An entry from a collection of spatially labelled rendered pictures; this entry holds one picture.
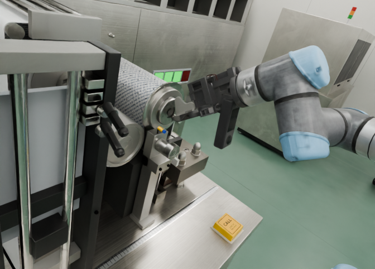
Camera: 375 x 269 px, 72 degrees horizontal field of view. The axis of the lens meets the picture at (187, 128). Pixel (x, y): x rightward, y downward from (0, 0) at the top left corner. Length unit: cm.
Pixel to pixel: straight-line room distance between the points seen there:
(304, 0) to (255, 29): 95
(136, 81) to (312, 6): 469
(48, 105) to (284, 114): 36
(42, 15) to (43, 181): 22
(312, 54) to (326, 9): 468
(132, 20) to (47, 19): 57
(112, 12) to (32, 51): 62
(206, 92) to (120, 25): 46
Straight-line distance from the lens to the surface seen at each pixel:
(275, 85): 49
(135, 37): 97
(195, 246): 82
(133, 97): 67
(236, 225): 90
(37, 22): 40
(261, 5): 553
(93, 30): 44
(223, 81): 56
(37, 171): 41
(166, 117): 66
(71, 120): 36
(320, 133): 47
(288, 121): 47
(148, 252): 78
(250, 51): 553
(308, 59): 48
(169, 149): 62
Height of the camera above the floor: 152
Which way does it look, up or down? 27 degrees down
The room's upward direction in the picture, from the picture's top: 16 degrees clockwise
